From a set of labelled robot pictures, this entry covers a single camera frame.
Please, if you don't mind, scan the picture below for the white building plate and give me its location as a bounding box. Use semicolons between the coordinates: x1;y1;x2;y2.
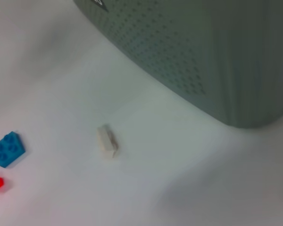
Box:
97;124;120;160

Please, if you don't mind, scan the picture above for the grey perforated storage bin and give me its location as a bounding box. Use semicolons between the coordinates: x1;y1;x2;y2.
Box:
73;0;283;129

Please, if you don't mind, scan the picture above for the blue square building plate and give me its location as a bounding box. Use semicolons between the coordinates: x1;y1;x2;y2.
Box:
0;131;26;168

